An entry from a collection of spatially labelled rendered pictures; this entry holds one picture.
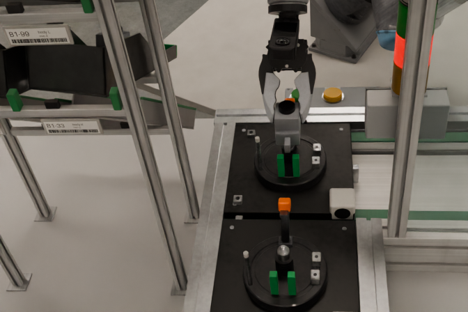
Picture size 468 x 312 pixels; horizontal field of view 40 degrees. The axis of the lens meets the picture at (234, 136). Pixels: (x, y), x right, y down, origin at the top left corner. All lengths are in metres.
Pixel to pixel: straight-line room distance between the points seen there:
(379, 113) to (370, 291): 0.30
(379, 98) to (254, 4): 0.99
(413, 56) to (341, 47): 0.80
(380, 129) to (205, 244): 0.39
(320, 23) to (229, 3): 0.38
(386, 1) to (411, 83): 0.61
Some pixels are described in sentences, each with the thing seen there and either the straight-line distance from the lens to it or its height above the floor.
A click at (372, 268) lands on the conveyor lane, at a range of 1.14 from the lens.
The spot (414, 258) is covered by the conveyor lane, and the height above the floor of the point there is 0.90.
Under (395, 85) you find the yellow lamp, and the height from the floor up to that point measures 1.28.
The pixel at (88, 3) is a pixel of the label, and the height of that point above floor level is 1.48.
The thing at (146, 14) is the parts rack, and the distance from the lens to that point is 1.02.
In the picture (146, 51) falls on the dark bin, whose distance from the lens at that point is 1.08.
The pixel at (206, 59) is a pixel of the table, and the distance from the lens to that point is 1.74.
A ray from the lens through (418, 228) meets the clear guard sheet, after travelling 1.18.
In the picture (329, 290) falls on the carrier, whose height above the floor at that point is 0.97.
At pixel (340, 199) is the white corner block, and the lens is 1.19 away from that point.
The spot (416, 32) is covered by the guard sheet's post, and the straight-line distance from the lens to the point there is 0.88.
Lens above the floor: 1.89
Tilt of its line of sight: 43 degrees down
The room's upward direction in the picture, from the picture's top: 8 degrees counter-clockwise
